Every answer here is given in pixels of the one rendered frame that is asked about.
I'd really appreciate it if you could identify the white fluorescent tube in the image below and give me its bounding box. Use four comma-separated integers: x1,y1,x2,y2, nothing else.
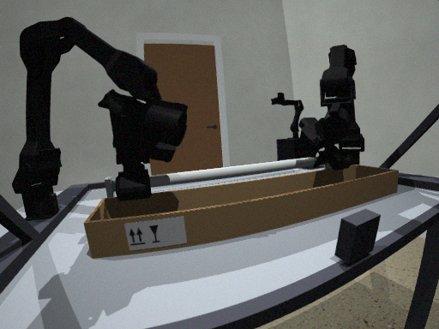
149,157,318,188

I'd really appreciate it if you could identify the long brown cardboard carton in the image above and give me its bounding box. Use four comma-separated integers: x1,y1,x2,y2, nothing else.
84,164,399,259

